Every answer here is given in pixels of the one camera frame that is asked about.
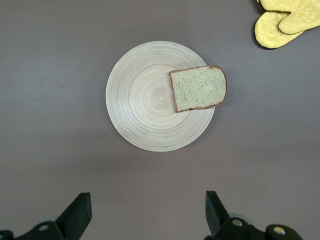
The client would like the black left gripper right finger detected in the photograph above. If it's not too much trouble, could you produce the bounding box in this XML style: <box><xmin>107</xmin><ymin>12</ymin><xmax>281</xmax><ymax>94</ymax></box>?
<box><xmin>204</xmin><ymin>190</ymin><xmax>266</xmax><ymax>240</ymax></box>

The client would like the round light wooden plate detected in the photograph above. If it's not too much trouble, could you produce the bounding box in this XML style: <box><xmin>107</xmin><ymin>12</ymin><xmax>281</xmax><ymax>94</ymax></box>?
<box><xmin>105</xmin><ymin>41</ymin><xmax>216</xmax><ymax>152</ymax></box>

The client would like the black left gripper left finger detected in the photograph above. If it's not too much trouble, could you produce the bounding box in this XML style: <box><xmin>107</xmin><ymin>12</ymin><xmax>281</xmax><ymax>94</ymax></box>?
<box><xmin>13</xmin><ymin>192</ymin><xmax>92</xmax><ymax>240</ymax></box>

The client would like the slice of brown-crust bread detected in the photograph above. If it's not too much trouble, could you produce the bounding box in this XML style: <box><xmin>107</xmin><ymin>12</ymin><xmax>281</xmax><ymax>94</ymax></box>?
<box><xmin>169</xmin><ymin>65</ymin><xmax>228</xmax><ymax>113</ymax></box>

